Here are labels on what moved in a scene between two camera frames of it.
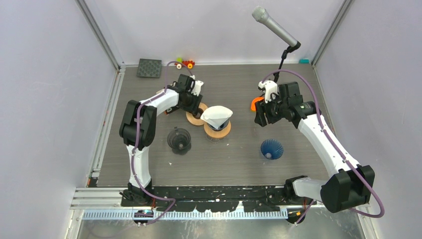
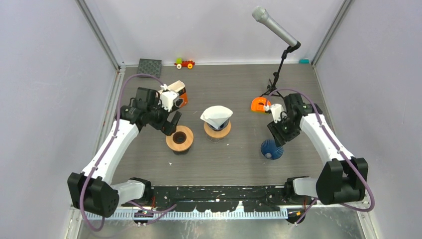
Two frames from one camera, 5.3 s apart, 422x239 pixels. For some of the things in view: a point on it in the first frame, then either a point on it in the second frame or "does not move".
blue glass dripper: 271,149 does not move
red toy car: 189,63 does not move
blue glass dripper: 223,126 does not move
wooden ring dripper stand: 194,120 to 180,147
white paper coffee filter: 216,115 does not move
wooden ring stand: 217,134 does not move
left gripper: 194,108 to 169,127
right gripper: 260,118 to 278,136
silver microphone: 260,14 does not move
